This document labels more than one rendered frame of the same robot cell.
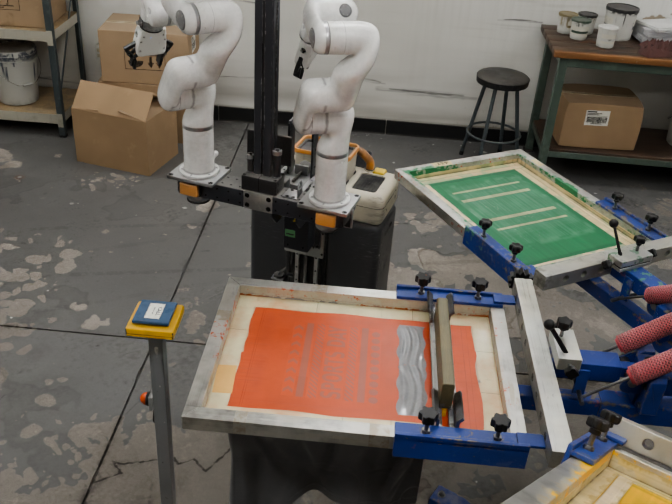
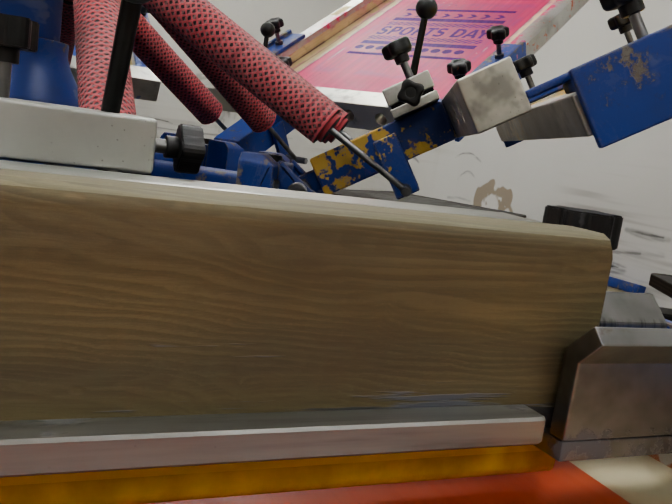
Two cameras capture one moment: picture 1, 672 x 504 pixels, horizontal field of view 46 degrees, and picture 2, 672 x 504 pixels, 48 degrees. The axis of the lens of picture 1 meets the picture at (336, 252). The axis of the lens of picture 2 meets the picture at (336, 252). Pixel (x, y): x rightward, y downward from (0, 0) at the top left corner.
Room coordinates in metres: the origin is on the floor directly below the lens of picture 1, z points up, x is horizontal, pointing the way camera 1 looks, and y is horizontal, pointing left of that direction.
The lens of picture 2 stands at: (1.65, -0.07, 1.08)
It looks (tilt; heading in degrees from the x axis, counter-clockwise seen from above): 9 degrees down; 242
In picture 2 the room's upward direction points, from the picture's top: 8 degrees clockwise
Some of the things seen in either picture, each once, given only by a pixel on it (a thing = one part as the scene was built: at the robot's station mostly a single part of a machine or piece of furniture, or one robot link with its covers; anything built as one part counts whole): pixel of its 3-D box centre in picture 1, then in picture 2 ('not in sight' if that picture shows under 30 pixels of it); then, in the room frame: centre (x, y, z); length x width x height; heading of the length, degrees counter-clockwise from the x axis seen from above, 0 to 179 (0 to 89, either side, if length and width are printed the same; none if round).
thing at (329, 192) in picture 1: (332, 174); not in sight; (2.17, 0.03, 1.21); 0.16 x 0.13 x 0.15; 163
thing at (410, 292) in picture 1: (448, 303); not in sight; (1.88, -0.33, 0.98); 0.30 x 0.05 x 0.07; 88
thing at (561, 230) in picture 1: (552, 206); not in sight; (2.37, -0.71, 1.05); 1.08 x 0.61 x 0.23; 28
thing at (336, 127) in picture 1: (330, 127); not in sight; (2.15, 0.04, 1.37); 0.13 x 0.10 x 0.16; 106
